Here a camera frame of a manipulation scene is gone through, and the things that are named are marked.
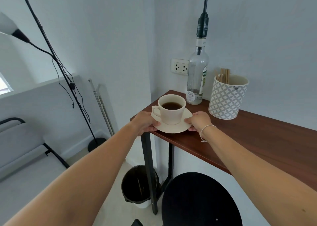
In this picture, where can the person's left hand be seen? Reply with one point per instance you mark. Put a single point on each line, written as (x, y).
(142, 123)

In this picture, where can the cream coffee cup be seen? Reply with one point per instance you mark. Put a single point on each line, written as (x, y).
(170, 115)

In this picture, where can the cream saucer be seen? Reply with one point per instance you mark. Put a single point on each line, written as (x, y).
(173, 128)

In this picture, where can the grey sofa with black frame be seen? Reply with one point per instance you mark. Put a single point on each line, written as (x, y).
(22, 158)

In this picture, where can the white trash bin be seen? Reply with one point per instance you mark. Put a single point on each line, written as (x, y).
(143, 204)

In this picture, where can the window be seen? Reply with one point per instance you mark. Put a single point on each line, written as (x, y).
(4, 85)

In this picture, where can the black round stool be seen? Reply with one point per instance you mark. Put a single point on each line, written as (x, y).
(200, 201)

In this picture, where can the white metal rods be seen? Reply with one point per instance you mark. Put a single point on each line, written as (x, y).
(101, 106)

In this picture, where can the black table frame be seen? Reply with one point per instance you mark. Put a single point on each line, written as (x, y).
(148, 163)

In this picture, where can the person's left thumb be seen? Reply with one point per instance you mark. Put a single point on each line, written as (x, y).
(155, 122)

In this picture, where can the small black object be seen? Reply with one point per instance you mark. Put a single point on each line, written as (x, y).
(137, 222)

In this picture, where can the person's right forearm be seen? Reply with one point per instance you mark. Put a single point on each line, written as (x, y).
(255, 178)

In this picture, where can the white wall socket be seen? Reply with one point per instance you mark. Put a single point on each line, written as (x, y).
(180, 67)

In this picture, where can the clear glass bottle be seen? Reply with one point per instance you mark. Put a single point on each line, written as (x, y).
(197, 79)

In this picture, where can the white wrist band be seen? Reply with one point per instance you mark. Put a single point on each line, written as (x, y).
(206, 127)

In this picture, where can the wooden stir stick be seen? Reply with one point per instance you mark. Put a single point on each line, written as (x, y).
(228, 75)
(222, 75)
(225, 75)

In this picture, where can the black floor lamp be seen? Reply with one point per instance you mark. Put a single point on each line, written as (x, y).
(62, 69)

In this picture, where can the black pump dispenser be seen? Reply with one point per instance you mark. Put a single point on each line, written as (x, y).
(203, 22)

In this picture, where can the person's right thumb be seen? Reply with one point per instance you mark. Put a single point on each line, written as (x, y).
(189, 120)

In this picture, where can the person's right hand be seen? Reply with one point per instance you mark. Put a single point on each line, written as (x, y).
(200, 121)

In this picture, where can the person's left forearm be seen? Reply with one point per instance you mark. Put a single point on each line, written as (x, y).
(81, 178)

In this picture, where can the grey patterned white container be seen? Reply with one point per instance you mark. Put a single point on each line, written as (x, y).
(226, 99)

